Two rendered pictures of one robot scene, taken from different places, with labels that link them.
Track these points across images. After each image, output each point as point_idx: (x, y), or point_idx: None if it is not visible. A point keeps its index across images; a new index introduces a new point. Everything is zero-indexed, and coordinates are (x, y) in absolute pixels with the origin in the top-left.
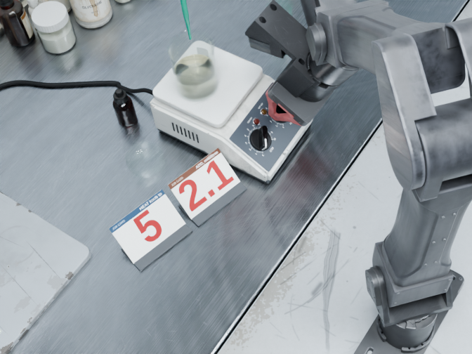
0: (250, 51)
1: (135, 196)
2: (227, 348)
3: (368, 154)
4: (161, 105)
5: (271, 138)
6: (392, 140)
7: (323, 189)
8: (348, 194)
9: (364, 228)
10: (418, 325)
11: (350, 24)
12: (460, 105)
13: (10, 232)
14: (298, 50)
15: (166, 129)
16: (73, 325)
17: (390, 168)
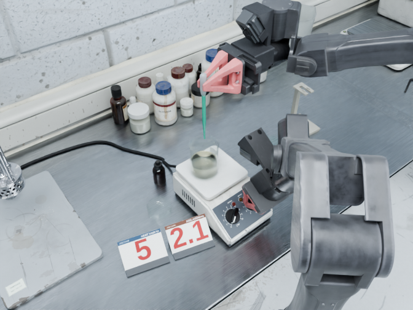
0: (248, 163)
1: (145, 228)
2: None
3: None
4: (179, 176)
5: (240, 217)
6: (294, 229)
7: (264, 262)
8: (280, 270)
9: (283, 298)
10: None
11: (297, 146)
12: (352, 218)
13: (61, 226)
14: (267, 162)
15: (178, 193)
16: (70, 298)
17: None
